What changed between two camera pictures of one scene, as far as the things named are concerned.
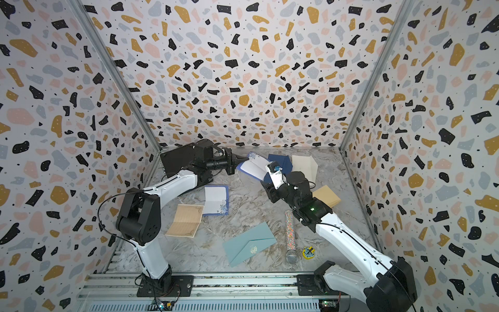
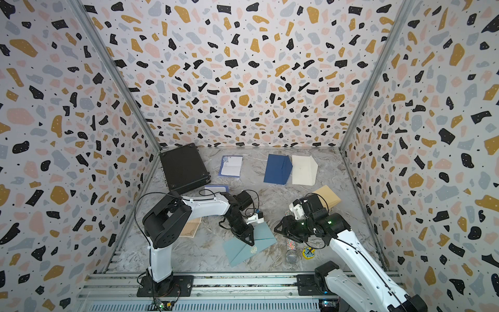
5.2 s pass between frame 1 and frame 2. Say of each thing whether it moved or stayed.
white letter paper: moved
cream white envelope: stayed
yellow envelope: stayed
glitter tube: stayed
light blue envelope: stayed
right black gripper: moved
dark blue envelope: stayed
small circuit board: stayed
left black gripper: moved
